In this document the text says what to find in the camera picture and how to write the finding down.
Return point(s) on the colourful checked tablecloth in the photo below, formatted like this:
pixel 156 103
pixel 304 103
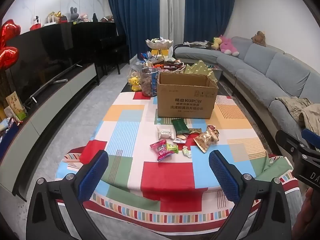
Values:
pixel 160 175

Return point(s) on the small red box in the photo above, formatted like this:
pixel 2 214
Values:
pixel 63 19

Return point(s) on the pink doll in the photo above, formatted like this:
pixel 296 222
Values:
pixel 84 17

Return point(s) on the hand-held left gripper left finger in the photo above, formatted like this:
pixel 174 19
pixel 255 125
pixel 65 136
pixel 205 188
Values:
pixel 92 177

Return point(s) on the red snack packet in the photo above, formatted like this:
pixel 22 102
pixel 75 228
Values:
pixel 212 129

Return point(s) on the clear jar of nuts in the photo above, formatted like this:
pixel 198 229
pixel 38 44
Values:
pixel 149 83

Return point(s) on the grey storage bin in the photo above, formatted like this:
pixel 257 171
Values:
pixel 218 73

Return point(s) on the grey sectional sofa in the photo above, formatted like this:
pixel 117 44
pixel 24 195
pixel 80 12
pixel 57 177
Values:
pixel 262 62

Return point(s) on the grey remote control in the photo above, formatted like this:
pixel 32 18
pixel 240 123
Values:
pixel 60 81

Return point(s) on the beige quilted jacket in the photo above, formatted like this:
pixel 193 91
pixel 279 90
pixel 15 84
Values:
pixel 297 106

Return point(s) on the dark green snack packet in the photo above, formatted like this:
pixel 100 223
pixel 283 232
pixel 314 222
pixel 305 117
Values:
pixel 180 126

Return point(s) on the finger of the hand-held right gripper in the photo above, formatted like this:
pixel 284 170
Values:
pixel 311 133
pixel 287 141

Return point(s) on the pile of assorted snacks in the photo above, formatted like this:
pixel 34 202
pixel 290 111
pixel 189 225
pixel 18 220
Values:
pixel 170 65

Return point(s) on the clear bag of nuts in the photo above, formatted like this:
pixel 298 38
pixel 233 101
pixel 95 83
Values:
pixel 133 73

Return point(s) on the black metronome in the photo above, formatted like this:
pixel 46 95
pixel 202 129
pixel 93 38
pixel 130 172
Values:
pixel 95 18

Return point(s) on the blue curtain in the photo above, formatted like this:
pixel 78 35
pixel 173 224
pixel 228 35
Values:
pixel 207 10
pixel 132 12

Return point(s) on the large crinkled gold bag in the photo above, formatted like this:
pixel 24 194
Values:
pixel 205 142

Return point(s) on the yellow bear toy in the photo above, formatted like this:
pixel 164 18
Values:
pixel 135 83

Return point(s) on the pink snack packet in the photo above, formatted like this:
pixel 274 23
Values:
pixel 160 151

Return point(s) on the white tiered petal bowl stand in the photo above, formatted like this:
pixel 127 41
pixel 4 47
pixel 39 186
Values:
pixel 160 44

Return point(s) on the person's right hand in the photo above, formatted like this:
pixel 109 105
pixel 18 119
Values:
pixel 312 205

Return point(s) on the white sheer curtain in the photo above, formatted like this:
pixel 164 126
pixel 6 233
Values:
pixel 172 10

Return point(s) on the brown stacked items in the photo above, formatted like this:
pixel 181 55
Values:
pixel 107 19

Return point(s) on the yellow paper bag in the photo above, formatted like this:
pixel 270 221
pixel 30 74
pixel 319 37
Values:
pixel 13 103

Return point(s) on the small white rack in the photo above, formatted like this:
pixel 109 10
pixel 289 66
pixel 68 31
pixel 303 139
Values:
pixel 49 21

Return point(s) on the grey television cabinet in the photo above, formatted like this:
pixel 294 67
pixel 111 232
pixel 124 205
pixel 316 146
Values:
pixel 50 105

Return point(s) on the red heart balloon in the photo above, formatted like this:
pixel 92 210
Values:
pixel 7 57
pixel 8 31

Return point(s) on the brown teddy bear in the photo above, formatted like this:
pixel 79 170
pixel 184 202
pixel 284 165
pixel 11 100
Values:
pixel 258 38

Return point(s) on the gold mountain lid container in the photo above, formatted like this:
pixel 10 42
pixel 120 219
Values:
pixel 197 68

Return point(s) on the crumpled clothes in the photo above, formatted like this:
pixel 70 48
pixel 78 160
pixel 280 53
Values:
pixel 197 44

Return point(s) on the white snack packet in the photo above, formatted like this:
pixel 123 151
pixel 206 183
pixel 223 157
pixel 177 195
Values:
pixel 165 132

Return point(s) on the small white candy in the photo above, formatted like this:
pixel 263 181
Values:
pixel 186 152

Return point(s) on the pink plush toy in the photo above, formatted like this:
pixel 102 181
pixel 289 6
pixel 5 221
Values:
pixel 228 45

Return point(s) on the black upright piano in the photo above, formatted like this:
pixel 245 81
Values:
pixel 100 45

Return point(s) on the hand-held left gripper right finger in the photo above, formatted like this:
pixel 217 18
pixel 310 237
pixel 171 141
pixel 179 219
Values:
pixel 222 175

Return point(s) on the small orange white packet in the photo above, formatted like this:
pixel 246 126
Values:
pixel 181 138

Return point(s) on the gold foil balloon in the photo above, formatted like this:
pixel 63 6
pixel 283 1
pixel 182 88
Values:
pixel 56 15

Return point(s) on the large black television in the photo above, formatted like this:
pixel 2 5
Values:
pixel 37 62

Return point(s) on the light green small packet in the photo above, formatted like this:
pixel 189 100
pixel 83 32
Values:
pixel 173 148

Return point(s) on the grey rabbit plush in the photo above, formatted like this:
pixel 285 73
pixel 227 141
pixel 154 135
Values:
pixel 73 15

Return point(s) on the brown cardboard box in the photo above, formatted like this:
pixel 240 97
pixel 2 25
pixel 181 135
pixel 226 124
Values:
pixel 185 100

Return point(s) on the white red toy robot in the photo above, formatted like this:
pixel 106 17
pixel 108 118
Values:
pixel 36 20

